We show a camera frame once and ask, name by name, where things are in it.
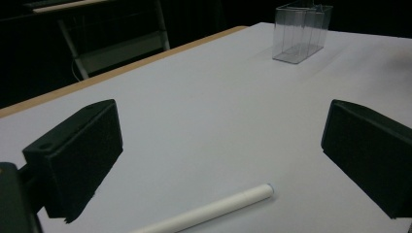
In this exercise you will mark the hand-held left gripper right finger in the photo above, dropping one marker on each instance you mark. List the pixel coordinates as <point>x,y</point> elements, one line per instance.
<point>369,158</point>

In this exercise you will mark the clear plastic organizer box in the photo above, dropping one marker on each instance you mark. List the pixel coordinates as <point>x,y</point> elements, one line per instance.
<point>299,32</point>

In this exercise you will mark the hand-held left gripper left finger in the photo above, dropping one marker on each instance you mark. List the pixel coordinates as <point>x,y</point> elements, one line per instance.
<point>76,158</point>

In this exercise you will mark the white paper tube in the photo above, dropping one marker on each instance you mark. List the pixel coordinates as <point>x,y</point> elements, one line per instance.
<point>210,212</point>

